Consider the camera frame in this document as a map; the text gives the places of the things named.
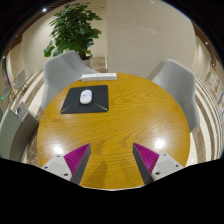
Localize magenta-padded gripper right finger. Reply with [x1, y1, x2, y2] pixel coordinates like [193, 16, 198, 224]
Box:
[132, 142, 184, 185]

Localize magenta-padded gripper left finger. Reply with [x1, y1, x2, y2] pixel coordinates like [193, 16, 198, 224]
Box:
[41, 143, 92, 185]

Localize white cartoon-print computer mouse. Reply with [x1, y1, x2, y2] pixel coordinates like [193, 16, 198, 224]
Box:
[79, 89, 93, 105]

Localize black mouse pad green lines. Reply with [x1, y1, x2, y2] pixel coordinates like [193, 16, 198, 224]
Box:
[60, 84, 110, 115]

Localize grey-green armchair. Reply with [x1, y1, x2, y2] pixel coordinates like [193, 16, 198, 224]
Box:
[0, 102, 40, 163]

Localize grey shell chair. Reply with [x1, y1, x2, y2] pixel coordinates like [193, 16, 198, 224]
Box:
[40, 50, 100, 111]
[151, 58, 201, 133]

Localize white rectangular box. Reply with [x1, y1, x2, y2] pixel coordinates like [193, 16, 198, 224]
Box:
[80, 72, 118, 82]

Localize small white chair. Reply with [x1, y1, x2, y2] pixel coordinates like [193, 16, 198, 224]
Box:
[13, 68, 28, 93]

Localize red white poster stand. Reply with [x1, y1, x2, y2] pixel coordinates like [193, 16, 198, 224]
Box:
[211, 78, 223, 103]

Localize green potted plant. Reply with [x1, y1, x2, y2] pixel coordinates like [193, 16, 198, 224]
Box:
[43, 2, 103, 68]

